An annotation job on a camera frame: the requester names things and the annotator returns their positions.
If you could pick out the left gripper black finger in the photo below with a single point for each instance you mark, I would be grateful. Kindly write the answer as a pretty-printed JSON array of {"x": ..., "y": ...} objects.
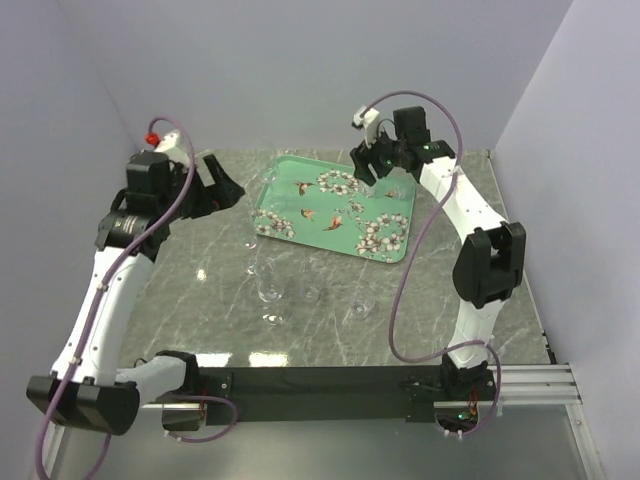
[
  {"x": 223, "y": 187},
  {"x": 220, "y": 202}
]

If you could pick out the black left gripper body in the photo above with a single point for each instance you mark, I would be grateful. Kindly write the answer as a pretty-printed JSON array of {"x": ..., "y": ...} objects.
[{"x": 189, "y": 205}]

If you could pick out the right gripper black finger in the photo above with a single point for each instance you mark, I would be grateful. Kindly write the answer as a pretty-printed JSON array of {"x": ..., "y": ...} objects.
[
  {"x": 379, "y": 167},
  {"x": 360, "y": 157}
]

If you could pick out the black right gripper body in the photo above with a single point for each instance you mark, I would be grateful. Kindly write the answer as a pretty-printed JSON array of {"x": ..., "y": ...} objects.
[{"x": 386, "y": 148}]

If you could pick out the tall clear champagne flute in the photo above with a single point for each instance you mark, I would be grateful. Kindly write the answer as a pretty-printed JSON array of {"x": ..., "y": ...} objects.
[{"x": 248, "y": 212}]

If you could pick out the clear stemmed wine glass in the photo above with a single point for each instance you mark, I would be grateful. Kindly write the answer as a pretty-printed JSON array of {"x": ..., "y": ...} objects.
[{"x": 271, "y": 288}]

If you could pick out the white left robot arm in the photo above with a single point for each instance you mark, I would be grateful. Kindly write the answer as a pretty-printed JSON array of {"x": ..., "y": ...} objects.
[{"x": 85, "y": 388}]

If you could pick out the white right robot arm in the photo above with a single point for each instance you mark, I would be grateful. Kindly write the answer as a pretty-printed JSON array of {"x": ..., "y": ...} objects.
[{"x": 490, "y": 264}]

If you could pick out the green floral hummingbird tray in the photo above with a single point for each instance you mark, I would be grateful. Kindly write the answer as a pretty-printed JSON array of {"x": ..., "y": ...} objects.
[{"x": 325, "y": 210}]

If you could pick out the clear low glass front right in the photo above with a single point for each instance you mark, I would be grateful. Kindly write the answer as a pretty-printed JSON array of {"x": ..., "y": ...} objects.
[{"x": 361, "y": 303}]

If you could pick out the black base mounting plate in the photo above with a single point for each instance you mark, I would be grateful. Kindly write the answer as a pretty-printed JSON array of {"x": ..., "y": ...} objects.
[{"x": 295, "y": 394}]

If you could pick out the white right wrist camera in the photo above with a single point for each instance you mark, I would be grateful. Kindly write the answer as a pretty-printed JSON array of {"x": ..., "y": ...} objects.
[{"x": 367, "y": 120}]

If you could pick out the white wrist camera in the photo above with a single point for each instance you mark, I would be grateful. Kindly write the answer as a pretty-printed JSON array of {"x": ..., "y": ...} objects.
[
  {"x": 367, "y": 120},
  {"x": 169, "y": 144}
]

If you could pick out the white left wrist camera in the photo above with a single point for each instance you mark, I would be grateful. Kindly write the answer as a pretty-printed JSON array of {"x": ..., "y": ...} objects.
[{"x": 169, "y": 144}]

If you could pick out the aluminium front rail frame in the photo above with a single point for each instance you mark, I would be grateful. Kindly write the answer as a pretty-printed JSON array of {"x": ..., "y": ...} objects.
[{"x": 521, "y": 385}]

